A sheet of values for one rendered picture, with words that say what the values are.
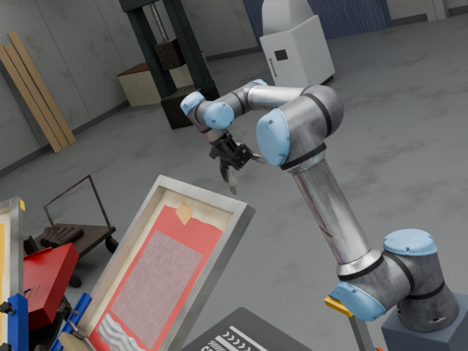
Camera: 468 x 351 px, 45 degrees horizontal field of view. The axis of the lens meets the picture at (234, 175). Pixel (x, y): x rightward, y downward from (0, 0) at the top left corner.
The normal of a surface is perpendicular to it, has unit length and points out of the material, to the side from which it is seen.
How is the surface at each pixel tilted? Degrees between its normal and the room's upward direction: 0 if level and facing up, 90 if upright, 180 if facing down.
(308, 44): 90
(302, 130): 72
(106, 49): 90
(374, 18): 90
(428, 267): 90
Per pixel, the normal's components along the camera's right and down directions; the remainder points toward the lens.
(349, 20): -0.64, 0.49
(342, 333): -0.34, -0.87
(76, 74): 0.69, 0.02
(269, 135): -0.87, 0.34
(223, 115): 0.48, 0.18
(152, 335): -0.71, -0.49
